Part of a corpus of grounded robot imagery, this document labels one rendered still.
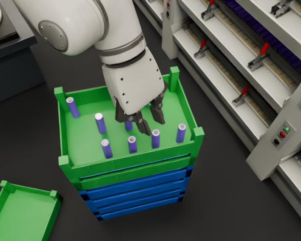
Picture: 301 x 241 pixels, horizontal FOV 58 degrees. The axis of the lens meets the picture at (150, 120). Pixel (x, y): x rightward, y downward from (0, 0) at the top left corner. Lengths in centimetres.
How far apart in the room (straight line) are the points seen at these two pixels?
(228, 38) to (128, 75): 56
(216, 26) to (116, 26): 63
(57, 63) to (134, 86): 98
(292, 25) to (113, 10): 48
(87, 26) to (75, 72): 99
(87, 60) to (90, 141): 80
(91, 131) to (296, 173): 65
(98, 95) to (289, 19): 50
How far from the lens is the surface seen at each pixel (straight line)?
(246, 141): 113
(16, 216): 109
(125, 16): 43
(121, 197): 81
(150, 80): 50
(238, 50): 94
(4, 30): 118
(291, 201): 110
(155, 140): 59
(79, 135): 67
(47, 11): 38
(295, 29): 76
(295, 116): 82
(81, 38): 38
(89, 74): 134
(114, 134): 66
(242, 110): 103
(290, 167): 98
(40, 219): 106
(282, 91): 87
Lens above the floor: 97
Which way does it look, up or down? 57 degrees down
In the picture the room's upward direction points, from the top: straight up
